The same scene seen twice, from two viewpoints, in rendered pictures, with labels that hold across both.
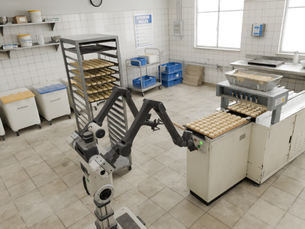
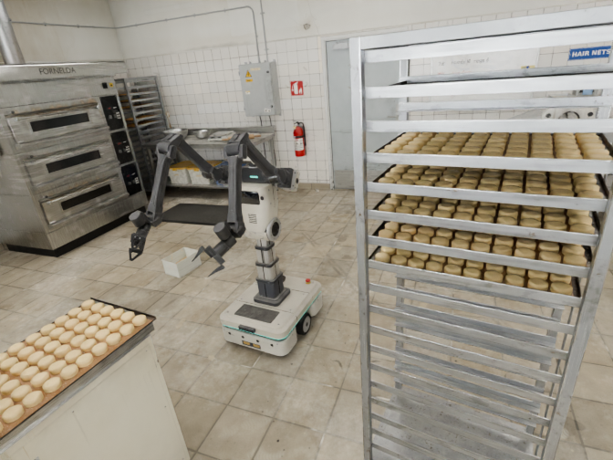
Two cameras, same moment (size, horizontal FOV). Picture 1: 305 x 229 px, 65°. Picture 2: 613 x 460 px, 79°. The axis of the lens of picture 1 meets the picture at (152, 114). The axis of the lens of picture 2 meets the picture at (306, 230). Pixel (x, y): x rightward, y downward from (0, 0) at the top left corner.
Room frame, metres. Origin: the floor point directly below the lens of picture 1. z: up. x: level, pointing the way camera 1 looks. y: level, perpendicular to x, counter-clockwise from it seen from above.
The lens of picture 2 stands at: (3.66, -0.29, 1.77)
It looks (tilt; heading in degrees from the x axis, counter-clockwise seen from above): 24 degrees down; 154
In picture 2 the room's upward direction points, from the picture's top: 5 degrees counter-clockwise
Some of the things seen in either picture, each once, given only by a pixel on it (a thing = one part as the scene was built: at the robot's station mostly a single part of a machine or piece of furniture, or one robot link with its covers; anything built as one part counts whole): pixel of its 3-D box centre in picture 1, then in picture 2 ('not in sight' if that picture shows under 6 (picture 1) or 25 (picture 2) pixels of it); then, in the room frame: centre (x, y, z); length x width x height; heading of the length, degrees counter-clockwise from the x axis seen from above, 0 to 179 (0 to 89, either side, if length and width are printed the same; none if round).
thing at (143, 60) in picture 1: (138, 61); not in sight; (6.27, 0.28, 0.87); 0.40 x 0.30 x 0.16; 44
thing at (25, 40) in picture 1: (25, 40); not in sight; (4.93, 2.39, 1.67); 0.25 x 0.24 x 0.21; 131
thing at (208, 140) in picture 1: (264, 112); not in sight; (2.58, -1.32, 0.87); 2.01 x 0.03 x 0.07; 125
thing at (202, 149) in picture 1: (196, 142); not in sight; (2.14, -0.43, 0.77); 0.24 x 0.04 x 0.14; 35
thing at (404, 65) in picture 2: (89, 116); (400, 251); (2.54, 0.72, 0.97); 0.03 x 0.03 x 1.70; 32
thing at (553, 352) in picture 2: (111, 102); (457, 327); (3.02, 0.53, 0.96); 0.64 x 0.03 x 0.03; 32
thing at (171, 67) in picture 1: (170, 67); not in sight; (7.00, -0.61, 0.50); 0.60 x 0.40 x 0.20; 133
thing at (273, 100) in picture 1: (248, 100); not in sight; (2.64, -1.15, 1.01); 0.72 x 0.33 x 0.34; 35
